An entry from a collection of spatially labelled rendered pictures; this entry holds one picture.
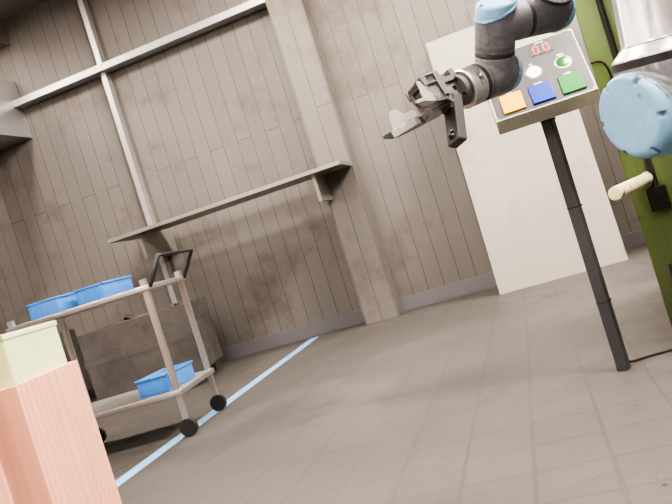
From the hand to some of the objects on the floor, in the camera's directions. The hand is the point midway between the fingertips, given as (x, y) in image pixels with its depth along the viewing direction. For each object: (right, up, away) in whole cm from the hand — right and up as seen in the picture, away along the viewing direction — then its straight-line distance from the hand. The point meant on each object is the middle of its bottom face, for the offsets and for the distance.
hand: (399, 124), depth 150 cm
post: (+89, -68, +103) cm, 152 cm away
